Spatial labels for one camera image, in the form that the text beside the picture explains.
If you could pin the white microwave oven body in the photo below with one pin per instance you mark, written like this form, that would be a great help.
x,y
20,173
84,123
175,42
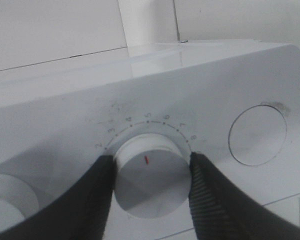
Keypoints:
x,y
57,118

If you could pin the round white door button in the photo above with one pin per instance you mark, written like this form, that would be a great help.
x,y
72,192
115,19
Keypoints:
x,y
257,135

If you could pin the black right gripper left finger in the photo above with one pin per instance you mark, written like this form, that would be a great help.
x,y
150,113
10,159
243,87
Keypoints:
x,y
81,213

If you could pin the white microwave knob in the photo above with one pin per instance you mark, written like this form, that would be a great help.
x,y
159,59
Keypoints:
x,y
18,201
153,177

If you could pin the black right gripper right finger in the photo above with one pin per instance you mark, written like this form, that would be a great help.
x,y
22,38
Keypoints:
x,y
221,211

